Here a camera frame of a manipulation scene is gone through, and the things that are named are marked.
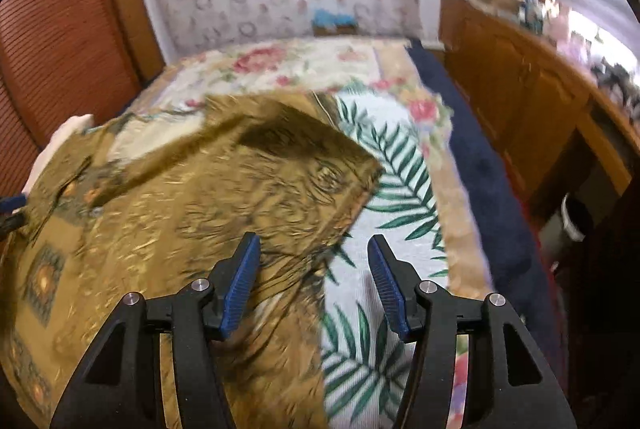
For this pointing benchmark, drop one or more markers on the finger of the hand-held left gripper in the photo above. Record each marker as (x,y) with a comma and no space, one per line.
(11,204)

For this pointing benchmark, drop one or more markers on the red-brown louvered wooden wardrobe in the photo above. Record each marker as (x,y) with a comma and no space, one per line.
(65,34)

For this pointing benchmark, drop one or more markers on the small brown box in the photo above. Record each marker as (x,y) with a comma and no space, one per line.
(334,31)

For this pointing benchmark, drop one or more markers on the golden brown patterned garment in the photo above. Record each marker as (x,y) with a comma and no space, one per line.
(200,209)

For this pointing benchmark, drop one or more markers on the white and black bin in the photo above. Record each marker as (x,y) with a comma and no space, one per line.
(575,216)

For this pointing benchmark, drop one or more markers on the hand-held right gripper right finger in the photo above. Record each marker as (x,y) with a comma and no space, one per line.
(389,289)

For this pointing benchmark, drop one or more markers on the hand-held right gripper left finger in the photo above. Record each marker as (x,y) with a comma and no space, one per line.
(239,289)

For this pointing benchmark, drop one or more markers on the blue crumpled cloth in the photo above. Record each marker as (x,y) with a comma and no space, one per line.
(332,17)

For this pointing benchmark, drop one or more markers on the navy blue bed sheet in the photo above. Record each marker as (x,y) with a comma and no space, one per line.
(490,189)

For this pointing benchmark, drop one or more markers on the white cloth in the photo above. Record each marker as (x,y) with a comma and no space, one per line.
(60,139)

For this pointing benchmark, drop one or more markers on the wooden sideboard cabinet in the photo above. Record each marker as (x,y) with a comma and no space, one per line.
(530,99)

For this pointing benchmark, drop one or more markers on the bed with floral leaf sheet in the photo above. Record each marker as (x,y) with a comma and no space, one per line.
(395,219)

